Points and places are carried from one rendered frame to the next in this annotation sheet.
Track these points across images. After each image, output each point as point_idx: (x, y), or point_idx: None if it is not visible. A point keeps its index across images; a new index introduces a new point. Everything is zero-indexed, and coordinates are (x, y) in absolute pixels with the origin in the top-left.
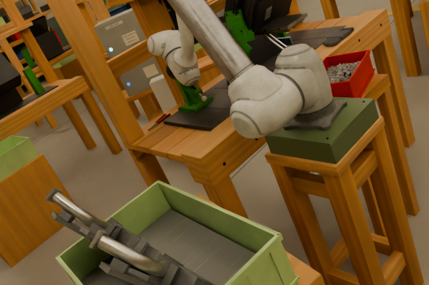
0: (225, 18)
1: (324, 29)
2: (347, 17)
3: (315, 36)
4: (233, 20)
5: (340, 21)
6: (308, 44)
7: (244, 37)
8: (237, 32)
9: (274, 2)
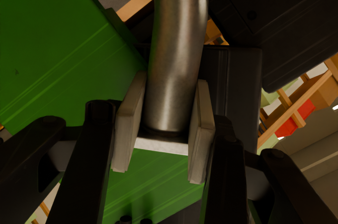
0: (244, 108)
1: None
2: (148, 2)
3: None
4: (137, 171)
5: None
6: None
7: (4, 125)
8: (73, 124)
9: None
